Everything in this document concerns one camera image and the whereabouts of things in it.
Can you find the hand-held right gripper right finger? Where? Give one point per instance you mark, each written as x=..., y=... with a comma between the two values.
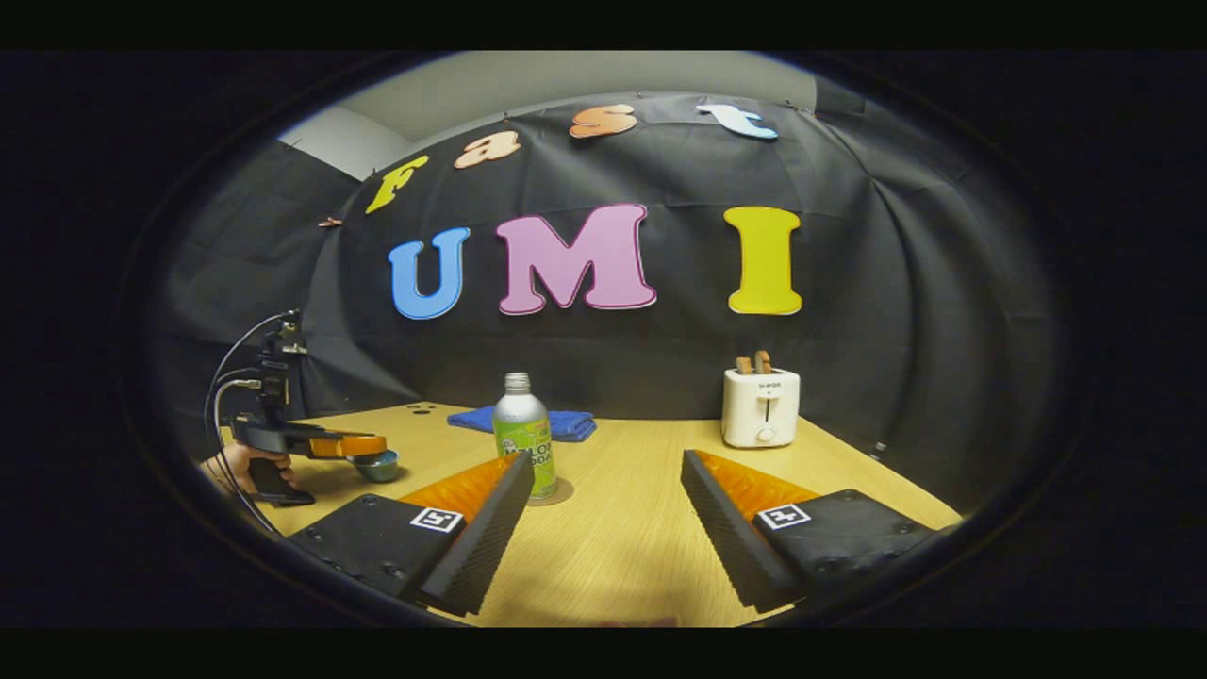
x=726, y=538

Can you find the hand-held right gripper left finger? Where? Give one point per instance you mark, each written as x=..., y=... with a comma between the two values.
x=486, y=538

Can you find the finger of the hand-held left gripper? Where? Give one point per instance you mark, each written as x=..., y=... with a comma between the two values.
x=349, y=446

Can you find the teal teacup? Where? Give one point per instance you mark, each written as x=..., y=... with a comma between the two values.
x=377, y=469

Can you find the round brown coaster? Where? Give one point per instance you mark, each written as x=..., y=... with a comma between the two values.
x=562, y=492

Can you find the green label water bottle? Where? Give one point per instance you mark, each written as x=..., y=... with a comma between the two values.
x=524, y=438

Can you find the white toaster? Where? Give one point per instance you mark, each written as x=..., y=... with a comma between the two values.
x=760, y=407

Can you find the blue towel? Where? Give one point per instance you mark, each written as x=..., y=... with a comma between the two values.
x=570, y=422

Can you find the toast slices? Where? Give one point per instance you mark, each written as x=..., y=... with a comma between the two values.
x=753, y=363

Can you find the black backdrop cloth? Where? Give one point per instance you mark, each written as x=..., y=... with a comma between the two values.
x=613, y=358

